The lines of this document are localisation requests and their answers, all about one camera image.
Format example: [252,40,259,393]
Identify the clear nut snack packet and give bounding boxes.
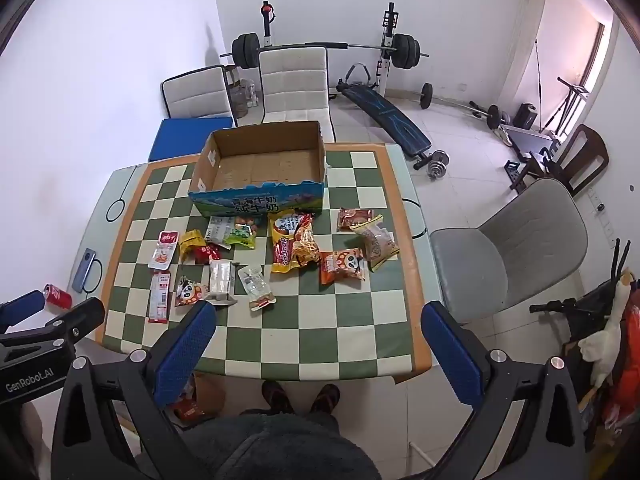
[237,265,278,312]

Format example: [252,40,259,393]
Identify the person's left forearm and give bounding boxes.
[20,402,55,480]

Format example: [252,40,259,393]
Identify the dark wooden chair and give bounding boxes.
[510,124,611,197]

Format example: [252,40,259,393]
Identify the red soda can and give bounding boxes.
[42,283,73,309]

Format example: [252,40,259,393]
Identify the grey usb hub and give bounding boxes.
[71,248,101,293]

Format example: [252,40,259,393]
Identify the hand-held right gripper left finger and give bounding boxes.
[50,301,218,480]

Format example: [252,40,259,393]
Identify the grey shell chair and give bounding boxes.
[430,178,590,323]

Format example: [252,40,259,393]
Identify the black tripod stand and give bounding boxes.
[542,76,591,136]

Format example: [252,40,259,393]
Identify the green snack packet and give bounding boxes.
[223,215,261,251]

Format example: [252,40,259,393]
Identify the blue sit-up bench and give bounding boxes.
[336,80,433,168]

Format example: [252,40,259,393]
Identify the clear yellow-edged bread packet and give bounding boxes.
[348,214,400,273]

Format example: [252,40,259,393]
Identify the curl bar with plates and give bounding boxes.
[420,82,502,129]

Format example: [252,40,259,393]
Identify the black scooter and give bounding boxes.
[530,280,623,401]

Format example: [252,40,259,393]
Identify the black treadmill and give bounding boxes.
[500,125,562,162]

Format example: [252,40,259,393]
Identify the person's dark trousers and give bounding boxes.
[180,412,382,480]

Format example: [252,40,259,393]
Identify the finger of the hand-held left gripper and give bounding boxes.
[30,297,107,356]
[0,290,47,333]

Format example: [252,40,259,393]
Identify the person's right shoe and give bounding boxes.
[309,384,341,416]

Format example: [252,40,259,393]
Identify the orange noodle snack bag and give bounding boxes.
[290,212,322,267]

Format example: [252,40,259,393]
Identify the small panda snack packet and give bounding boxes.
[173,276,208,308]

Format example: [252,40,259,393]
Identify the small yellow snack packet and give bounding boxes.
[179,229,207,263]

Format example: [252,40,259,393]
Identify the black barbell with plates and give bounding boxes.
[220,32,431,71]

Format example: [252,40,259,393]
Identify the white cushioned chair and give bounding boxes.
[257,46,337,143]
[161,65,238,128]

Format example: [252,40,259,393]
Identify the person's shoe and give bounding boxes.
[309,384,341,416]
[262,381,296,415]

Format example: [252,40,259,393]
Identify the cardboard box with red packets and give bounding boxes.
[120,370,226,432]

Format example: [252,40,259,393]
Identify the white plush goose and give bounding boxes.
[577,270,636,403]

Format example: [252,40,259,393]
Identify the silver snack packet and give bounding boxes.
[205,216,237,247]

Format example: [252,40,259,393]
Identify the small red snack packet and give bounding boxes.
[192,243,223,265]

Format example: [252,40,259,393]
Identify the large yellow snack bag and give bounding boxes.
[268,209,307,275]

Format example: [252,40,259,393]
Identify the blue folded mat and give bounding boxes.
[147,116,235,163]

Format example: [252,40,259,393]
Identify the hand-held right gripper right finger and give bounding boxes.
[421,302,588,480]

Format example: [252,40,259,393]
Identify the white clear snack packet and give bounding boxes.
[202,258,238,307]

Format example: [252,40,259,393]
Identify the long red white snack packet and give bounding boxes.
[148,270,172,323]

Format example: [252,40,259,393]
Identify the chrome dumbbell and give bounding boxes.
[425,150,451,178]

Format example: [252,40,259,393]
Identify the red and white snack packet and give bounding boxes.
[147,230,180,269]

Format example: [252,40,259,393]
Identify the orange panda snack packet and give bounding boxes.
[319,247,367,286]

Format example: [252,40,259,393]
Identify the black cable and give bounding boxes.
[402,197,430,238]

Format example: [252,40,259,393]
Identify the brown red snack packet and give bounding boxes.
[336,207,376,233]

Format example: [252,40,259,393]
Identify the white barbell rack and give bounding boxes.
[259,1,401,98]

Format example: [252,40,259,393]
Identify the person's left shoe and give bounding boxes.
[262,381,296,415]

